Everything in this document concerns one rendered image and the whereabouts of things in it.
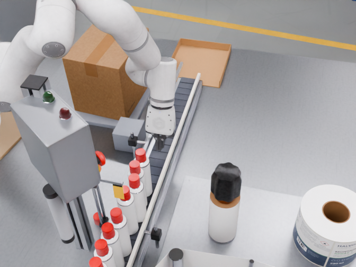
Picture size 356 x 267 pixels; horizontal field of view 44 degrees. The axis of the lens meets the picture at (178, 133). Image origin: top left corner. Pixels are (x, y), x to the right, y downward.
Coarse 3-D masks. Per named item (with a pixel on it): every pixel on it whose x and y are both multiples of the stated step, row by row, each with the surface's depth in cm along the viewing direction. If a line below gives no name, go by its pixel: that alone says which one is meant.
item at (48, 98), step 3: (45, 93) 94; (48, 93) 94; (51, 93) 95; (42, 96) 94; (45, 96) 94; (48, 96) 94; (51, 96) 94; (45, 99) 94; (48, 99) 94; (51, 99) 95; (54, 99) 95; (45, 102) 95; (48, 102) 95; (51, 102) 95; (54, 102) 95
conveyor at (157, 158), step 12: (180, 84) 194; (192, 84) 194; (180, 96) 188; (180, 108) 183; (180, 120) 178; (180, 132) 173; (168, 144) 168; (156, 156) 164; (156, 168) 160; (156, 180) 156; (132, 240) 139
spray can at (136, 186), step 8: (136, 176) 131; (128, 184) 134; (136, 184) 131; (136, 192) 132; (144, 192) 136; (136, 200) 135; (144, 200) 137; (136, 208) 137; (144, 208) 139; (144, 216) 142
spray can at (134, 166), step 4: (132, 164) 134; (136, 164) 134; (132, 168) 134; (136, 168) 134; (140, 168) 138; (128, 172) 137; (132, 172) 135; (136, 172) 135; (140, 172) 137; (128, 176) 137; (140, 176) 136; (144, 176) 139; (140, 180) 137; (144, 180) 139; (144, 184) 140; (144, 188) 141
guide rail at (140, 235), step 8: (192, 88) 186; (192, 96) 184; (184, 112) 176; (184, 120) 175; (176, 136) 166; (168, 152) 161; (168, 160) 158; (160, 176) 153; (160, 184) 150; (152, 200) 145; (152, 208) 144; (144, 224) 139; (136, 240) 135; (136, 248) 133; (128, 264) 129
